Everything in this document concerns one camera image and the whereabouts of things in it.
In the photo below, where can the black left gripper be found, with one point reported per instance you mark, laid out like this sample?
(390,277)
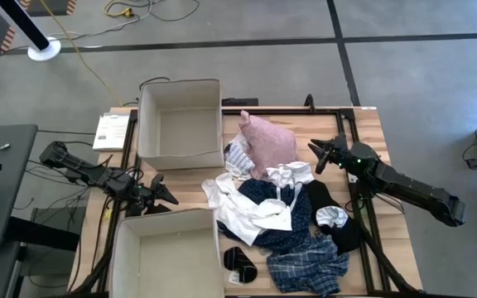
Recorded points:
(143,194)

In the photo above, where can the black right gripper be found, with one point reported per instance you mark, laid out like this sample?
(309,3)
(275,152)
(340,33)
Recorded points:
(338,151)

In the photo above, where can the pink knitted garment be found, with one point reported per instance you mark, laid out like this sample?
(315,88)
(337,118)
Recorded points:
(269,145)

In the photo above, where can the navy dotted garment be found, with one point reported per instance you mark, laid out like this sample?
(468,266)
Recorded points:
(302,219)

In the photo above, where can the white shirt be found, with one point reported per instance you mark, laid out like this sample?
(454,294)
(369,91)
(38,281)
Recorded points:
(238,213)

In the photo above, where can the white navy striped garment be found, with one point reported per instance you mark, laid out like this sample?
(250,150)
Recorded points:
(238,160)

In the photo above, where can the blue plaid garment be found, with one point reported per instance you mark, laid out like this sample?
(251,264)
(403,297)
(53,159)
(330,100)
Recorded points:
(304,265)

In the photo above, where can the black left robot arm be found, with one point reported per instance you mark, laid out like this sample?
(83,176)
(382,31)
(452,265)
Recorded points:
(81,169)

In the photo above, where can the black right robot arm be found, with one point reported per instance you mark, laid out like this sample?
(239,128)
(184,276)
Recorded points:
(408,186)

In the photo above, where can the beige fabric storage bin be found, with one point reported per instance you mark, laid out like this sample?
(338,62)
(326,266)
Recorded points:
(172,265)
(180,132)

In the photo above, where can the white printed booklet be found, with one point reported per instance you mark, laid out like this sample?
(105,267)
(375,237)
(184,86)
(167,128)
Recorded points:
(110,131)

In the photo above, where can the black power strip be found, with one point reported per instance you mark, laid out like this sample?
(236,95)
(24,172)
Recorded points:
(240,102)

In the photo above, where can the black sock with white stripes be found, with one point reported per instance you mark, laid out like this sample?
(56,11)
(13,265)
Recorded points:
(238,261)

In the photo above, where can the white paper tag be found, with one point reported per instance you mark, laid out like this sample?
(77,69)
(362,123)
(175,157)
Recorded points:
(234,278)

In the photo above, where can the black desk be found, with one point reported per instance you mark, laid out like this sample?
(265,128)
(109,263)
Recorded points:
(2,198)

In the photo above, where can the black white pole stand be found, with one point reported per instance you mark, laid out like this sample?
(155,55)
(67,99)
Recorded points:
(44,49)

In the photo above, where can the black metal table frame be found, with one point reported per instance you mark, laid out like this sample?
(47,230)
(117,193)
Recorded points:
(325,111)

